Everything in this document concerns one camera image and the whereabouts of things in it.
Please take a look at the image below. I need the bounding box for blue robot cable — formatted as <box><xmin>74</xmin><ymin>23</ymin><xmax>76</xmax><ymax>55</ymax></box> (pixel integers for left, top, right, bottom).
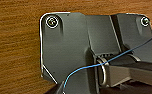
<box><xmin>62</xmin><ymin>32</ymin><xmax>152</xmax><ymax>93</ymax></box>

